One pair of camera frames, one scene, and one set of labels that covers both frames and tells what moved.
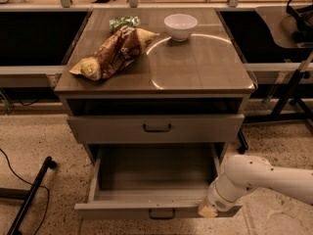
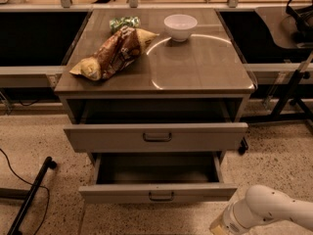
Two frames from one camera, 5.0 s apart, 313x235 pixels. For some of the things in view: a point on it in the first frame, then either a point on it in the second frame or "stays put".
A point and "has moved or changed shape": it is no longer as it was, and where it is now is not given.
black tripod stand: [290, 107] stays put
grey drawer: [152, 181] has moved or changed shape
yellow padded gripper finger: [206, 212] → [217, 230]
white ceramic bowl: [180, 26] stays put
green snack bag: [116, 23] stays put
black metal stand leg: [27, 196] stays put
